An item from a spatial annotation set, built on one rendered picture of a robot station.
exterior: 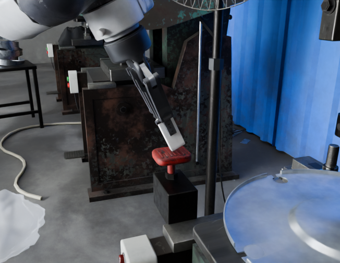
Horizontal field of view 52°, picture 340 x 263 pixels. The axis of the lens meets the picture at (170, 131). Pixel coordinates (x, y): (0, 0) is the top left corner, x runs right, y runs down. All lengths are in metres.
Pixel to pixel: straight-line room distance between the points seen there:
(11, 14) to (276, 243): 0.45
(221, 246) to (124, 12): 0.36
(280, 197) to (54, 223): 1.51
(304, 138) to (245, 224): 2.03
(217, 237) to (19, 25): 0.39
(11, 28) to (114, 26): 0.15
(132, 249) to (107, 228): 1.15
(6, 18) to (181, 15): 1.20
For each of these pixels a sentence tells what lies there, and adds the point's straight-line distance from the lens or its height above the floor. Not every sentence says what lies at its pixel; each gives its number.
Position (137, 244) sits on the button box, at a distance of 0.66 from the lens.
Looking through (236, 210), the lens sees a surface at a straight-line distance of 0.47.
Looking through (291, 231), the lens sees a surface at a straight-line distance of 0.45.
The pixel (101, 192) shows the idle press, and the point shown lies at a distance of 2.04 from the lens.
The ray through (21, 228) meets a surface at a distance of 1.67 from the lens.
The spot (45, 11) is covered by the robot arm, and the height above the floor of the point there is 1.02.
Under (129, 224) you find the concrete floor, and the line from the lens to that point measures 1.81.
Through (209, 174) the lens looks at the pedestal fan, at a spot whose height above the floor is 0.40.
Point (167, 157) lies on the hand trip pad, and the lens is 0.66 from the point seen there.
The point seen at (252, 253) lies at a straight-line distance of 0.40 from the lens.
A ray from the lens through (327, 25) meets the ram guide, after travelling 0.47.
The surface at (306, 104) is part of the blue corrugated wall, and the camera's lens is 2.39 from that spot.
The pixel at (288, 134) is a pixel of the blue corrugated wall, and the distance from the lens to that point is 2.60.
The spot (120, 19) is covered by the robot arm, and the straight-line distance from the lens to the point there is 0.56.
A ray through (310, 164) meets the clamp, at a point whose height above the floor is 0.76.
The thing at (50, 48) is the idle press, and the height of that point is 0.58.
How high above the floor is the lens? 1.03
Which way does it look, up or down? 20 degrees down
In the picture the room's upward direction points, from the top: straight up
